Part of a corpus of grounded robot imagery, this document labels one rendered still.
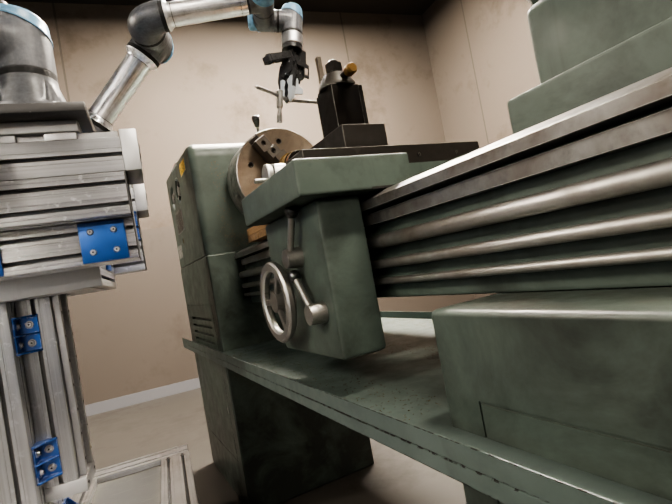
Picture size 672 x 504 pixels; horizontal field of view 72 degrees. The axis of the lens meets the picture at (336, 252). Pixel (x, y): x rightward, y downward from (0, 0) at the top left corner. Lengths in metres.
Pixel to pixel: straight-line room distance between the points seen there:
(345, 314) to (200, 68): 3.75
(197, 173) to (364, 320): 1.02
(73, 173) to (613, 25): 0.94
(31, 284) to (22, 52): 0.48
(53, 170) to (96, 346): 2.92
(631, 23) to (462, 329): 0.36
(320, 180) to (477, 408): 0.40
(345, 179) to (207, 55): 3.72
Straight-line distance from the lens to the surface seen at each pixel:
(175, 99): 4.23
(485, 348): 0.52
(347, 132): 0.93
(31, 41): 1.21
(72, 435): 1.35
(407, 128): 4.78
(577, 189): 0.51
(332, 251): 0.75
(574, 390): 0.46
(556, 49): 0.65
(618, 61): 0.57
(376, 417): 0.63
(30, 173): 1.10
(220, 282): 1.60
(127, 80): 1.82
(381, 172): 0.79
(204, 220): 1.62
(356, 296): 0.76
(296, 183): 0.72
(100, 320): 3.92
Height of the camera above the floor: 0.75
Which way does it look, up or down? 2 degrees up
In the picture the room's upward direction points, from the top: 10 degrees counter-clockwise
